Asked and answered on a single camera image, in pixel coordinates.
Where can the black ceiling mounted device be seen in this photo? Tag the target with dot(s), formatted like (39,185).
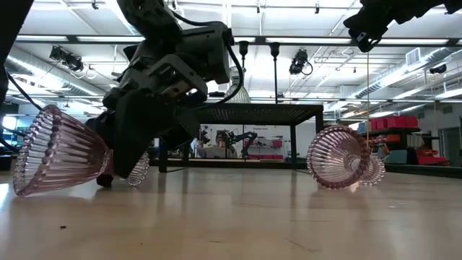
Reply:
(66,59)
(438,68)
(299,61)

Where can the black overhead crossbar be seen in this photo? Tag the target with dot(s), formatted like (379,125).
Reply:
(260,39)

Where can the black mesh metal shelf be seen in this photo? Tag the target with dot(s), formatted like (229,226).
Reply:
(260,113)

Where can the pink ribbed glass candle holder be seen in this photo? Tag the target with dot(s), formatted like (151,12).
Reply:
(57,151)
(335,157)

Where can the red storage bin row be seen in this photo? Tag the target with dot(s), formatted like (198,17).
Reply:
(395,122)

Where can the silver ventilation duct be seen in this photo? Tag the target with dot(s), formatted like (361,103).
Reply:
(397,77)
(54,77)

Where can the black storage rack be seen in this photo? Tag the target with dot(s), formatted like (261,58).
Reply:
(408,130)

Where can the person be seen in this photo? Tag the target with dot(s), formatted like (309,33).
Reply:
(221,139)

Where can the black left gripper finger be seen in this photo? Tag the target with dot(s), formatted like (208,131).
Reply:
(137,130)
(186,124)

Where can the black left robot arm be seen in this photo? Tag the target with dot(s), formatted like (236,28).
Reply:
(151,18)

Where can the black background robot arm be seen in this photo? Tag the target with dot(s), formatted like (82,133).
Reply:
(245,139)
(204,135)

